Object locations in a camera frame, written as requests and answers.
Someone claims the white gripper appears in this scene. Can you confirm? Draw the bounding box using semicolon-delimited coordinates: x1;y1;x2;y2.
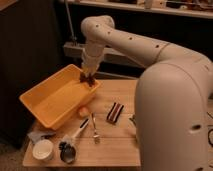
81;44;104;74

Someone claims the dark grape bunch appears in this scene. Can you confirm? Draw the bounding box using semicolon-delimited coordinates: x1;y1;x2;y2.
80;73;95;87

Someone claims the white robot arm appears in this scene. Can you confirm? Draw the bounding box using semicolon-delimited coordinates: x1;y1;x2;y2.
81;15;213;171

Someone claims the white metal shelf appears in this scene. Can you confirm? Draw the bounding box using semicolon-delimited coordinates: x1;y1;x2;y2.
62;0;213;68

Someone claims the orange round fruit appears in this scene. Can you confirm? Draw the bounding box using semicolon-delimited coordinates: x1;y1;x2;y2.
78;107;90;117

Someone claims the striped brown sponge block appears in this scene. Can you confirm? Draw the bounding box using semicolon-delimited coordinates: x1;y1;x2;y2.
106;102;124;124

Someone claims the yellow plastic bin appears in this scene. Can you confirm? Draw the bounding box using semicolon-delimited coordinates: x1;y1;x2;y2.
19;64;100;130

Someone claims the wooden table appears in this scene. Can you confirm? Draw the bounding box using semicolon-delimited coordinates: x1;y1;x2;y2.
23;80;140;169

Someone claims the metal fork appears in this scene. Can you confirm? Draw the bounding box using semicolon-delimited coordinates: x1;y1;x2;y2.
91;113;100;144

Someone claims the grey cloth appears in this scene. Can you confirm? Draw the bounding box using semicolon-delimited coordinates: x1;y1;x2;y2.
27;131;55;144

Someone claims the white bowl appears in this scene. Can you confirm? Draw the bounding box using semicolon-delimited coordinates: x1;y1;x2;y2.
32;139;53;161

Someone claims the white handled dish brush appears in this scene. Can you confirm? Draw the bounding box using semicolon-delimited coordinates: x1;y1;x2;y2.
59;118;89;150

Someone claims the black floor cable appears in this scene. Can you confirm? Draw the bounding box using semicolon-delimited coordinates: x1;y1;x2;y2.
206;111;213;148

